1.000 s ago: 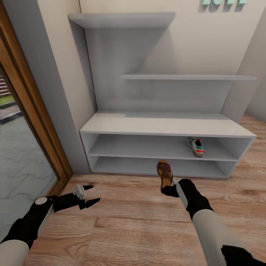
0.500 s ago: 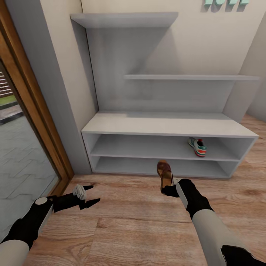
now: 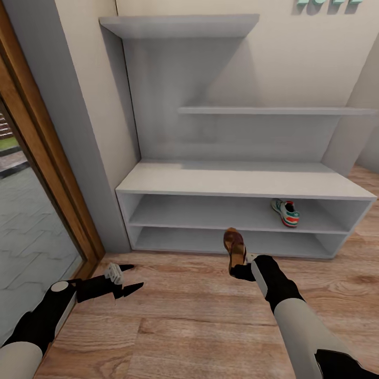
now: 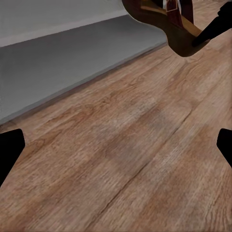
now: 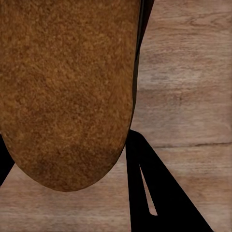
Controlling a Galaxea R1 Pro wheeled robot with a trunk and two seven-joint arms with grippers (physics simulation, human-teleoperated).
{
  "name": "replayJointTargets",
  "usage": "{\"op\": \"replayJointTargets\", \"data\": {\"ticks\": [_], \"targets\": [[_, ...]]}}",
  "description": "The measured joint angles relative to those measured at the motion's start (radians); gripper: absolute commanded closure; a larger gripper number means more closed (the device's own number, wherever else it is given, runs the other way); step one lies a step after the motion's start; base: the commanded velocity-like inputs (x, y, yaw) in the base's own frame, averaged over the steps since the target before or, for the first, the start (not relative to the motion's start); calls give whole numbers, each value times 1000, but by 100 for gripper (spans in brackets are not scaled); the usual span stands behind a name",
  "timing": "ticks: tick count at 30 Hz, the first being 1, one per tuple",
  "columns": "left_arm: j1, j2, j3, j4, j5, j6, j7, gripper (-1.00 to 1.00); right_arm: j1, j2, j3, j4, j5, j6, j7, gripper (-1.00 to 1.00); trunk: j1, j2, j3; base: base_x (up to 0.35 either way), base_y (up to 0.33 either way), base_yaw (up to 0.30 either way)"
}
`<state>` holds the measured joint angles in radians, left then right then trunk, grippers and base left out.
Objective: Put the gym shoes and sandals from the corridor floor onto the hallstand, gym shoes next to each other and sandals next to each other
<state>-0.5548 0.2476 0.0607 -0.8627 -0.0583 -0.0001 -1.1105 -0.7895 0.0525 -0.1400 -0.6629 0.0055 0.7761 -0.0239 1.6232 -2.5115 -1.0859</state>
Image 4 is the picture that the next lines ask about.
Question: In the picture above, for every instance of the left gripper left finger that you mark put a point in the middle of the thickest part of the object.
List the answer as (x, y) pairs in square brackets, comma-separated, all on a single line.
[(12, 144)]

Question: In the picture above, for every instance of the sandal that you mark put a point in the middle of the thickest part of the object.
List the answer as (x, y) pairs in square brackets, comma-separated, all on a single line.
[(179, 27)]

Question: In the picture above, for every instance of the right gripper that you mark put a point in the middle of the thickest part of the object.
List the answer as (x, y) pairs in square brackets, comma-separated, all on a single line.
[(218, 26)]

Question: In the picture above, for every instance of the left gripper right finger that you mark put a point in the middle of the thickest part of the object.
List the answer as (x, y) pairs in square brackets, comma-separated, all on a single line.
[(224, 143)]

